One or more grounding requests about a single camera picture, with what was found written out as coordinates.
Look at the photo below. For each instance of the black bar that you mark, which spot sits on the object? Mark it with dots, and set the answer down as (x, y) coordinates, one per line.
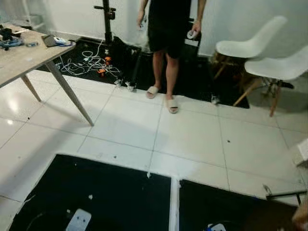
(286, 195)

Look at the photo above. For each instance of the small grey box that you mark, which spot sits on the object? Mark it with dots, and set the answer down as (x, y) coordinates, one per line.
(49, 41)

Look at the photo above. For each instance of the black floor mat white edged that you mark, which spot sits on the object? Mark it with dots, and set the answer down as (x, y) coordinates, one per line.
(96, 192)
(231, 204)

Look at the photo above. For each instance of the light wooden table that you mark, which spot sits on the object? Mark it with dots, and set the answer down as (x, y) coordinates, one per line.
(24, 55)

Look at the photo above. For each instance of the white and blue device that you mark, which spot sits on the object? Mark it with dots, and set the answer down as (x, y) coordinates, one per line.
(62, 41)

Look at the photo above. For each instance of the small orange device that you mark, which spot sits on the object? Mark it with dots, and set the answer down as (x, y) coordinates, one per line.
(101, 72)

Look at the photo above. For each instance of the white plug adapters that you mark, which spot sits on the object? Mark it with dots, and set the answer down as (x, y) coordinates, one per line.
(124, 84)

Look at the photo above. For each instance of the black tripod stand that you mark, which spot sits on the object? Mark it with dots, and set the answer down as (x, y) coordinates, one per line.
(108, 19)

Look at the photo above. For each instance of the large black floor mat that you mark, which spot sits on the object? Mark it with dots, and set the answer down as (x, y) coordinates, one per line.
(192, 82)

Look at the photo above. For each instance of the beige slipper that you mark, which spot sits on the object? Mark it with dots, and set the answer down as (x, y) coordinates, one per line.
(152, 91)
(172, 105)

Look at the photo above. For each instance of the white box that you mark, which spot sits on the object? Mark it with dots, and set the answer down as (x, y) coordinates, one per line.
(301, 153)

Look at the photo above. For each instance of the white shell chair wooden legs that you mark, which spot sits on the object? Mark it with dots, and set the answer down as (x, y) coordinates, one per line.
(281, 67)
(250, 45)

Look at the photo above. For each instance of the white handheld controller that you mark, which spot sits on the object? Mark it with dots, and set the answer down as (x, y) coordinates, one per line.
(192, 34)

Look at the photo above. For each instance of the small white plug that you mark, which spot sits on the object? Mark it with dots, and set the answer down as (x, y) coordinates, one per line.
(215, 99)

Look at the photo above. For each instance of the person in black clothes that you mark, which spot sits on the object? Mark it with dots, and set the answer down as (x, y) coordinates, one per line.
(166, 24)

